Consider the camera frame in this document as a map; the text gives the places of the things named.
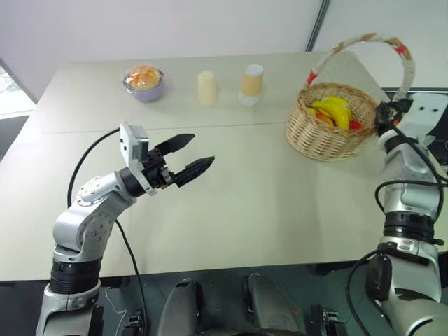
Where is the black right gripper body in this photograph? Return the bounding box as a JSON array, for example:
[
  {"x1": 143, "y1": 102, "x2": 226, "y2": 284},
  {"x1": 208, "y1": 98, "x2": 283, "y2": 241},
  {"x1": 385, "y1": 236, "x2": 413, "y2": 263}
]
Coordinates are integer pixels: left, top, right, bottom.
[{"x1": 374, "y1": 99, "x2": 412, "y2": 136}]

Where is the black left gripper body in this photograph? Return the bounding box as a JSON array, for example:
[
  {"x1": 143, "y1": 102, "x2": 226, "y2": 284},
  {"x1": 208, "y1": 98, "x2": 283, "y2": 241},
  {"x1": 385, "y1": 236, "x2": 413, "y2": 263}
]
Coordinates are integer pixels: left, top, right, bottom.
[{"x1": 141, "y1": 146, "x2": 181, "y2": 192}]

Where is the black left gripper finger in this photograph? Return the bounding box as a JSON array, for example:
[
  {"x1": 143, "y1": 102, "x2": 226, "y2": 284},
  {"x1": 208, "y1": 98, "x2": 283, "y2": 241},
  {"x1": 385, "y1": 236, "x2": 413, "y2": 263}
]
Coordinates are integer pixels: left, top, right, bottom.
[
  {"x1": 173, "y1": 155, "x2": 216, "y2": 188},
  {"x1": 153, "y1": 133, "x2": 195, "y2": 157}
]

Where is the wicker basket with handle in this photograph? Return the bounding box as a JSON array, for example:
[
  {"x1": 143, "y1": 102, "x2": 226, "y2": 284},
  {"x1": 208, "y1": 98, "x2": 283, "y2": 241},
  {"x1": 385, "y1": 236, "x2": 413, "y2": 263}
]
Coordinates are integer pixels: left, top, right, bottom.
[{"x1": 286, "y1": 32, "x2": 417, "y2": 162}]

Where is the yellow banana bunch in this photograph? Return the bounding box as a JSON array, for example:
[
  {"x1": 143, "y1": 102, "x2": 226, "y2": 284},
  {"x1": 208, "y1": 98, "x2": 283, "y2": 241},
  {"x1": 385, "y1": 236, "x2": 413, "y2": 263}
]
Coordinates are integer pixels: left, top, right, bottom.
[{"x1": 307, "y1": 96, "x2": 353, "y2": 136}]

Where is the purple bowl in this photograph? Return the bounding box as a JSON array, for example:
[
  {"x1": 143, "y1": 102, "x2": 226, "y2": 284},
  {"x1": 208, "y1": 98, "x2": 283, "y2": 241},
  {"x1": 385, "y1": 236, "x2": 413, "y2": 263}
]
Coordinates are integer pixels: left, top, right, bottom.
[{"x1": 122, "y1": 68, "x2": 167, "y2": 103}]

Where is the wrapped golden bread roll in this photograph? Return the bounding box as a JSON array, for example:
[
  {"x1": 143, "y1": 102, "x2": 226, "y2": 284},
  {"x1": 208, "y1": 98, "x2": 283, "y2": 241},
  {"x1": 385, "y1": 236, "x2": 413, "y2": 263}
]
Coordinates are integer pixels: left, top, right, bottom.
[{"x1": 126, "y1": 64, "x2": 162, "y2": 90}]

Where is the white plastic lid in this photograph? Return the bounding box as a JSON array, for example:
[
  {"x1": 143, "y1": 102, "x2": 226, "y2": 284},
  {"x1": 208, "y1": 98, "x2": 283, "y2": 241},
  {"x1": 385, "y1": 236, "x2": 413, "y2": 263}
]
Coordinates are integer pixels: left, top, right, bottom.
[{"x1": 238, "y1": 90, "x2": 262, "y2": 107}]

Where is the white capped yellow bottle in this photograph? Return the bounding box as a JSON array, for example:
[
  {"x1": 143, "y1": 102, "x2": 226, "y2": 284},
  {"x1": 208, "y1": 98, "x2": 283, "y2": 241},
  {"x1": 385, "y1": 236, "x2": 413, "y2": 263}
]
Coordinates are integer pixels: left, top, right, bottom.
[{"x1": 240, "y1": 64, "x2": 264, "y2": 98}]

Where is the dark rounded shape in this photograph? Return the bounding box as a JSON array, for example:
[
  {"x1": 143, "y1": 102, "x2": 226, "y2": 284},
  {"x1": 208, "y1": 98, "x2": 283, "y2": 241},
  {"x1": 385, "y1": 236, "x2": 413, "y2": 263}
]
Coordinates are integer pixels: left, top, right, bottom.
[
  {"x1": 163, "y1": 279, "x2": 204, "y2": 336},
  {"x1": 241, "y1": 274, "x2": 316, "y2": 336}
]

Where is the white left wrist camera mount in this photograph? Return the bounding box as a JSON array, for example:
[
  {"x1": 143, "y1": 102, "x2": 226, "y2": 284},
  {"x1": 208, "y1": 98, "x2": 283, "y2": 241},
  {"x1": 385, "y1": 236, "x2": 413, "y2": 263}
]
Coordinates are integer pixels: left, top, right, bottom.
[{"x1": 118, "y1": 122, "x2": 157, "y2": 196}]

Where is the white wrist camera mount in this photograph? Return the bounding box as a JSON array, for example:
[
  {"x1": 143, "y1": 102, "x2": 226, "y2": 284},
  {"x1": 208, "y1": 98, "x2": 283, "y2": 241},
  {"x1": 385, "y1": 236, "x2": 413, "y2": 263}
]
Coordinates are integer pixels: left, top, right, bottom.
[
  {"x1": 118, "y1": 122, "x2": 157, "y2": 196},
  {"x1": 398, "y1": 92, "x2": 448, "y2": 141}
]

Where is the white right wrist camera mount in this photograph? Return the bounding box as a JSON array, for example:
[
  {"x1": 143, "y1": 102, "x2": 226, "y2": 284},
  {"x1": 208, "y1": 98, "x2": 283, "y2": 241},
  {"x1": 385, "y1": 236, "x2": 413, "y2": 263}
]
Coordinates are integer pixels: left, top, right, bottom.
[{"x1": 398, "y1": 92, "x2": 448, "y2": 141}]

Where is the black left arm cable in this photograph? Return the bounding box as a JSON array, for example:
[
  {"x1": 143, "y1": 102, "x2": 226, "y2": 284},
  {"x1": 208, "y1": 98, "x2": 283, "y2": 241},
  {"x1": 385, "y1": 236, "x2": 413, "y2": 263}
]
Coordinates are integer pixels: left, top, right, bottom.
[{"x1": 66, "y1": 127, "x2": 148, "y2": 336}]

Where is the dark grey frame post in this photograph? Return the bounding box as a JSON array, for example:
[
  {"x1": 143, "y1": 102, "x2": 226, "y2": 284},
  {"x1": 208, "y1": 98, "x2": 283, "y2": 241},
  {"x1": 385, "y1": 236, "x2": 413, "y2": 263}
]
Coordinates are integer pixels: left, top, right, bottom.
[{"x1": 303, "y1": 0, "x2": 333, "y2": 53}]

